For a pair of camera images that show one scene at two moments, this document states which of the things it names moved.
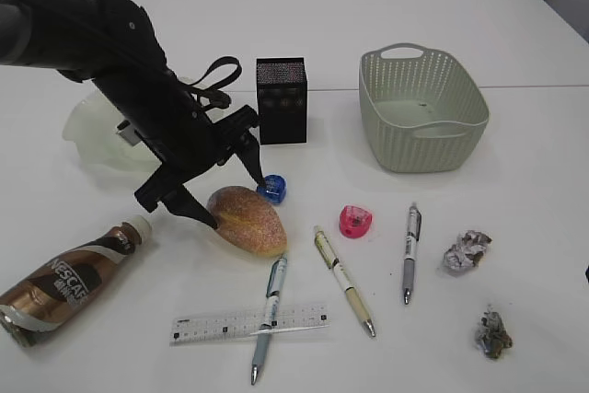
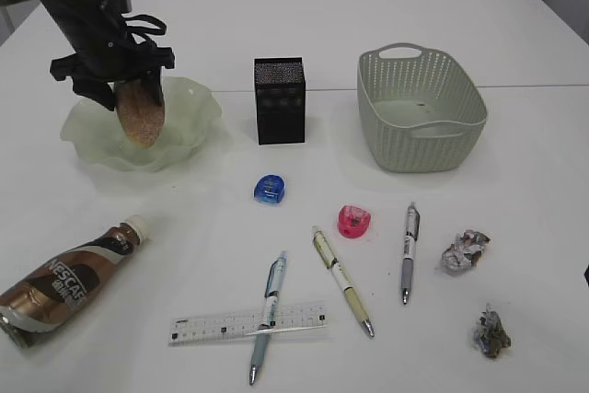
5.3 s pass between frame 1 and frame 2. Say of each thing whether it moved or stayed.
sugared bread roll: moved
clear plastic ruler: stayed
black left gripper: moved
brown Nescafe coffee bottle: stayed
